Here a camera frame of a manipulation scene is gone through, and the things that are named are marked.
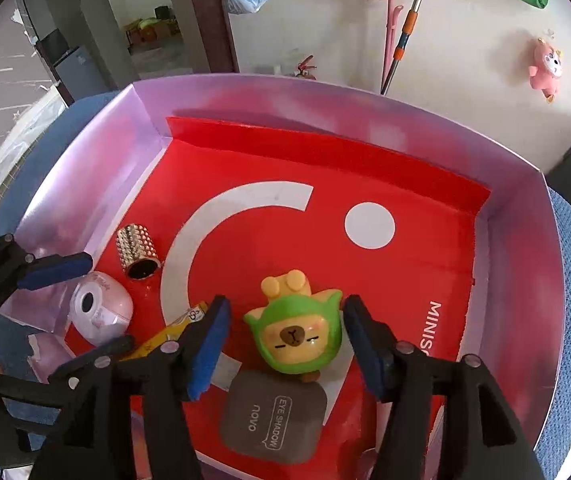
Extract pink horned plush toy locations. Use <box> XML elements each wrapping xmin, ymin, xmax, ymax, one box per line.
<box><xmin>528</xmin><ymin>37</ymin><xmax>565</xmax><ymax>103</ymax></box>

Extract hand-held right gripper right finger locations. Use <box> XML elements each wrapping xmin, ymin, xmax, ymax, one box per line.
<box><xmin>343</xmin><ymin>294</ymin><xmax>541</xmax><ymax>480</ymax></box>

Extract dark brown door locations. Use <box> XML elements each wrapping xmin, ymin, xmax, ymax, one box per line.
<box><xmin>173</xmin><ymin>0</ymin><xmax>240</xmax><ymax>73</ymax></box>

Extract purple cardboard box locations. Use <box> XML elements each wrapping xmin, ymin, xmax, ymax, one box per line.
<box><xmin>13</xmin><ymin>74</ymin><xmax>566</xmax><ymax>480</ymax></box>

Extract brown eye shadow case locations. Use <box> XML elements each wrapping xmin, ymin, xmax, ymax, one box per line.
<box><xmin>220</xmin><ymin>369</ymin><xmax>329</xmax><ymax>466</ymax></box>

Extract red white paper liner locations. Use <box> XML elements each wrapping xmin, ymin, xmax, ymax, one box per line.
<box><xmin>60</xmin><ymin>116</ymin><xmax>492</xmax><ymax>466</ymax></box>

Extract clear plastic sheet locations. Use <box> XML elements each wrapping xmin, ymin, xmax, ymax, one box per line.
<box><xmin>0</xmin><ymin>87</ymin><xmax>66</xmax><ymax>241</ymax></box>

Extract red fire extinguisher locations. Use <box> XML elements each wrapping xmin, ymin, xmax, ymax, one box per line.
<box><xmin>295</xmin><ymin>55</ymin><xmax>319</xmax><ymax>81</ymax></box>

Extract yellow printed lighter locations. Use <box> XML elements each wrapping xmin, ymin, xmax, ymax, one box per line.
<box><xmin>126</xmin><ymin>300</ymin><xmax>211</xmax><ymax>361</ymax></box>

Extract metal mop pole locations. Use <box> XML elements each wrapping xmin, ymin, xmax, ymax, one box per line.
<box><xmin>379</xmin><ymin>0</ymin><xmax>436</xmax><ymax>96</ymax></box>

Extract pink stick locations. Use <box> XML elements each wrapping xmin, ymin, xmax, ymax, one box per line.
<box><xmin>383</xmin><ymin>0</ymin><xmax>405</xmax><ymax>93</ymax></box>

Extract green capybara toy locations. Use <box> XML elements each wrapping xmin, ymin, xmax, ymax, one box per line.
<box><xmin>243</xmin><ymin>270</ymin><xmax>342</xmax><ymax>385</ymax></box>

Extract gold studded cylinder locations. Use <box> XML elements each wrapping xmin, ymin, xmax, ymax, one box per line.
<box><xmin>116</xmin><ymin>224</ymin><xmax>163</xmax><ymax>281</ymax></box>

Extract white round pocket device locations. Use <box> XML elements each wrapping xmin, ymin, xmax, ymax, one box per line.
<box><xmin>68</xmin><ymin>270</ymin><xmax>134</xmax><ymax>348</ymax></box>

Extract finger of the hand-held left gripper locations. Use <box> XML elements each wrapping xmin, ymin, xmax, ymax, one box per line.
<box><xmin>0</xmin><ymin>234</ymin><xmax>94</xmax><ymax>311</ymax></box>
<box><xmin>48</xmin><ymin>334</ymin><xmax>137</xmax><ymax>396</ymax></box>

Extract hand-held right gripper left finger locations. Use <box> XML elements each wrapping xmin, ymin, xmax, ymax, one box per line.
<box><xmin>30</xmin><ymin>294</ymin><xmax>231</xmax><ymax>480</ymax></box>

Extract grey metal cabinet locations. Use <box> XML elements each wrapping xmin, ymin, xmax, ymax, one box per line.
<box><xmin>36</xmin><ymin>27</ymin><xmax>106</xmax><ymax>101</ymax></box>

